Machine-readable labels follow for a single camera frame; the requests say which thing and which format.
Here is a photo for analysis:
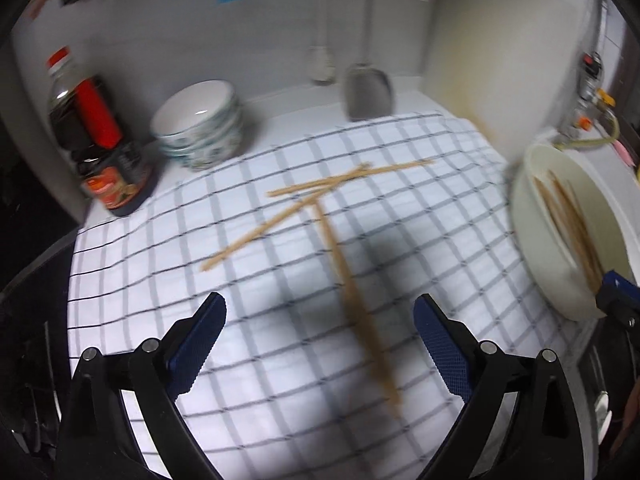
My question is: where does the white checked cloth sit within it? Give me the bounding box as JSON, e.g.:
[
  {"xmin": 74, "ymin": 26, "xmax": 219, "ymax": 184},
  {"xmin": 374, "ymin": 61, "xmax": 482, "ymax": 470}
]
[{"xmin": 70, "ymin": 110, "xmax": 591, "ymax": 480}]

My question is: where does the pink object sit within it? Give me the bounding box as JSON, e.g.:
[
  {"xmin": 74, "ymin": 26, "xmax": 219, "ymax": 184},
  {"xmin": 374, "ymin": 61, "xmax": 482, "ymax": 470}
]
[{"xmin": 612, "ymin": 139, "xmax": 637, "ymax": 166}]

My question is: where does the yellow gas hose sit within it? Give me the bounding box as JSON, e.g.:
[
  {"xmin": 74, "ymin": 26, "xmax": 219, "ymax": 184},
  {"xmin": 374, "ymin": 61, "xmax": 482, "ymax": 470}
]
[{"xmin": 552, "ymin": 110, "xmax": 622, "ymax": 152}]

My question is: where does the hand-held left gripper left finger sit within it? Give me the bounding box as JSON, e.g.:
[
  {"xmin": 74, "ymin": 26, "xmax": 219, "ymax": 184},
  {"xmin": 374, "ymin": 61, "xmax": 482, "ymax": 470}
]
[{"xmin": 55, "ymin": 291, "xmax": 228, "ymax": 480}]

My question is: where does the metal gas valve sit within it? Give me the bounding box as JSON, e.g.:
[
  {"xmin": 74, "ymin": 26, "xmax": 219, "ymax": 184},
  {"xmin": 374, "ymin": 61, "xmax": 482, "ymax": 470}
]
[{"xmin": 575, "ymin": 51, "xmax": 618, "ymax": 133}]

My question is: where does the white ladle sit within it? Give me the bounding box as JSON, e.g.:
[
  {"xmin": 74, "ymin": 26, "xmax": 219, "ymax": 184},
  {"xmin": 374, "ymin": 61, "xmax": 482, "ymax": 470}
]
[{"xmin": 310, "ymin": 0, "xmax": 337, "ymax": 86}]

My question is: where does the cream round basin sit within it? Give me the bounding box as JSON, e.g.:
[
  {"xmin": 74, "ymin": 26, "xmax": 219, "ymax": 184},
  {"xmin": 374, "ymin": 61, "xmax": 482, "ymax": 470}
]
[{"xmin": 510, "ymin": 141, "xmax": 640, "ymax": 322}]

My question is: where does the wooden chopstick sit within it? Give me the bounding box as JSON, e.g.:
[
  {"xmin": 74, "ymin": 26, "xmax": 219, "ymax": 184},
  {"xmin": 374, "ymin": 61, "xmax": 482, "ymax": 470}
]
[
  {"xmin": 300, "ymin": 159, "xmax": 435, "ymax": 195},
  {"xmin": 546, "ymin": 169, "xmax": 605, "ymax": 286},
  {"xmin": 201, "ymin": 185, "xmax": 333, "ymax": 271},
  {"xmin": 531, "ymin": 175, "xmax": 598, "ymax": 293},
  {"xmin": 309, "ymin": 199, "xmax": 405, "ymax": 418},
  {"xmin": 562, "ymin": 182, "xmax": 606, "ymax": 271},
  {"xmin": 266, "ymin": 162, "xmax": 374, "ymax": 197}
]

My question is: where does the soy sauce bottle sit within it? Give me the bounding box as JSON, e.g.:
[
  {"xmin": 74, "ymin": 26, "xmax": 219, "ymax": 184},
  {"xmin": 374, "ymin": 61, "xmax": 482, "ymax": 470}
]
[{"xmin": 46, "ymin": 46, "xmax": 158, "ymax": 218}]

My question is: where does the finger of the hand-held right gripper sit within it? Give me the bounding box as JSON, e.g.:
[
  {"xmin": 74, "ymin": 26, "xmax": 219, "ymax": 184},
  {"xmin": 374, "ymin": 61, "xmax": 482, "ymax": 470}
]
[{"xmin": 595, "ymin": 270, "xmax": 640, "ymax": 331}]

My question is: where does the white cutting board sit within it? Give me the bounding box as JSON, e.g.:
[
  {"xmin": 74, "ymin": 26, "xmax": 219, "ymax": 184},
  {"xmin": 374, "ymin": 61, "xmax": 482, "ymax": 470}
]
[{"xmin": 425, "ymin": 0, "xmax": 596, "ymax": 161}]

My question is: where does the patterned ceramic bowl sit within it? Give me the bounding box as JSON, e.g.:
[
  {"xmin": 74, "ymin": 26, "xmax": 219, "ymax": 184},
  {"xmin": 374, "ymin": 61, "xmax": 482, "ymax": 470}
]
[
  {"xmin": 157, "ymin": 110, "xmax": 245, "ymax": 158},
  {"xmin": 151, "ymin": 79, "xmax": 240, "ymax": 143},
  {"xmin": 167, "ymin": 132, "xmax": 246, "ymax": 172}
]

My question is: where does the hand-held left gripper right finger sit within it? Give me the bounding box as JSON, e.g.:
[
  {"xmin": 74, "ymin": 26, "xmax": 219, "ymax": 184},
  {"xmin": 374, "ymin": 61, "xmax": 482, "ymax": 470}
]
[{"xmin": 413, "ymin": 294, "xmax": 601, "ymax": 480}]

